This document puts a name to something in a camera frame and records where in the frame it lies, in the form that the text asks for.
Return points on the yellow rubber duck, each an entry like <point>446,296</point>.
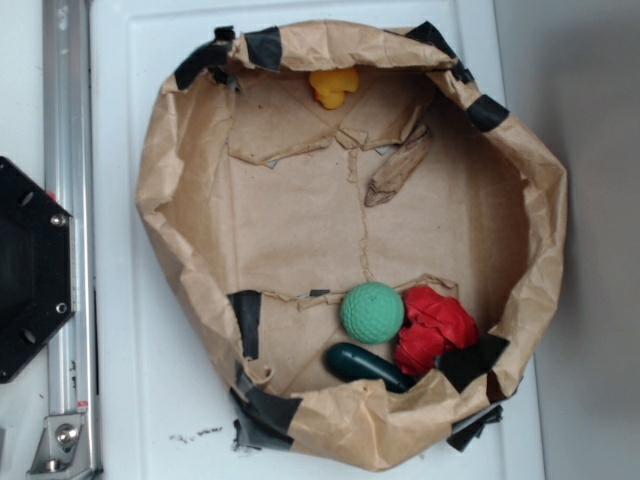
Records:
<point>330,87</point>

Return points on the aluminium extrusion rail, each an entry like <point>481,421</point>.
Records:
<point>72,353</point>

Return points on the dark green oblong object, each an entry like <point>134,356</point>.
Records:
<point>351,362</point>

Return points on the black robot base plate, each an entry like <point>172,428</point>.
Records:
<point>36,273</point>

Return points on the green dimpled ball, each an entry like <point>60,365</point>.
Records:
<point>372,313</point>

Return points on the brown paper bag bin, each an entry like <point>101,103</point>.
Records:
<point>264,209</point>

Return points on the white plastic tray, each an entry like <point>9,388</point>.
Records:
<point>164,412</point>

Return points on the red crumpled object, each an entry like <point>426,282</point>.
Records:
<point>434,325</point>

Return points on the metal corner bracket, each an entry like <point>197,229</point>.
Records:
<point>63,449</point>

